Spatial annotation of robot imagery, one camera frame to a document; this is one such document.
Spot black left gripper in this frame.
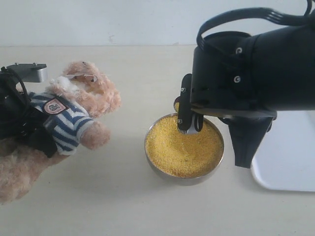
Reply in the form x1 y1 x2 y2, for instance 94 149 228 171
0 66 57 158

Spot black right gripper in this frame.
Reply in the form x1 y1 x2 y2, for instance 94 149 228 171
190 31 277 169

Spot tan teddy bear striped sweater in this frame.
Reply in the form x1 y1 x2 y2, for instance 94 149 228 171
0 61 121 204

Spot dark red wooden spoon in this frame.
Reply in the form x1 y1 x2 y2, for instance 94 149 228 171
173 96 180 112

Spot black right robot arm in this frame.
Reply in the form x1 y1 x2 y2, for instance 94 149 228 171
190 26 315 168

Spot white plastic tray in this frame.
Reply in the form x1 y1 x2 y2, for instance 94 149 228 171
251 111 315 192

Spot yellow millet grains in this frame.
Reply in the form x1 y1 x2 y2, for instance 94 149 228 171
146 115 223 177

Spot steel bowl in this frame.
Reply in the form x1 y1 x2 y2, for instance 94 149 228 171
144 112 225 186

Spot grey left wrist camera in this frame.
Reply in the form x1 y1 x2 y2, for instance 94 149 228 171
6 62 48 83

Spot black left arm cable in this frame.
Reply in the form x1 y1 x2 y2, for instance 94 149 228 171
0 66 32 114

